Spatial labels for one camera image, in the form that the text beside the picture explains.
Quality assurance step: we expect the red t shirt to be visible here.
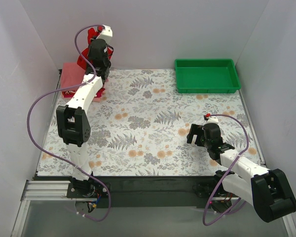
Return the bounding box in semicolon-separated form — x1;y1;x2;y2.
76;27;114;72

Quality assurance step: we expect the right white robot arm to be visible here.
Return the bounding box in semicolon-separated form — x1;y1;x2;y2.
187;122;296;223

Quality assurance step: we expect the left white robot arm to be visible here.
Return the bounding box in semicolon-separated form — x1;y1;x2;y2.
56;38;113;198

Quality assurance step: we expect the pink folded shirt on top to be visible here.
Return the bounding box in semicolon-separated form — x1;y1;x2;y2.
60;62;85;93

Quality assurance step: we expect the red patterned folded shirt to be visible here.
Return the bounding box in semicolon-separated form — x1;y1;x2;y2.
62;87;105;98

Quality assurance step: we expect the green plastic tray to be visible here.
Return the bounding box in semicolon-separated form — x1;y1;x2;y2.
175;59;241;94

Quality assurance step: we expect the floral table mat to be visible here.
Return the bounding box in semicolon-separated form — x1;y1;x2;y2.
37;68;264;177

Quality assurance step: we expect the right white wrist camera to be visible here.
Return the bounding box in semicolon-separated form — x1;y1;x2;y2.
204;114;219;124

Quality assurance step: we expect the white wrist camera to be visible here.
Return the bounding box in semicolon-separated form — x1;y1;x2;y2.
204;114;219;124
96;25;113;44

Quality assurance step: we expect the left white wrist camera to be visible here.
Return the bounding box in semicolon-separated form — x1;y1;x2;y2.
96;25;113;44

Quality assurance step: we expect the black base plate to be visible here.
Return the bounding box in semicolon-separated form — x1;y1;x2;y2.
67;176;218;208

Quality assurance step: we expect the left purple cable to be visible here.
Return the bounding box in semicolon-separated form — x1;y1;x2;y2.
26;24;112;222

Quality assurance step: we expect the aluminium frame rail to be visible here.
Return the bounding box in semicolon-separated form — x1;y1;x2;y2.
12;181;296;237

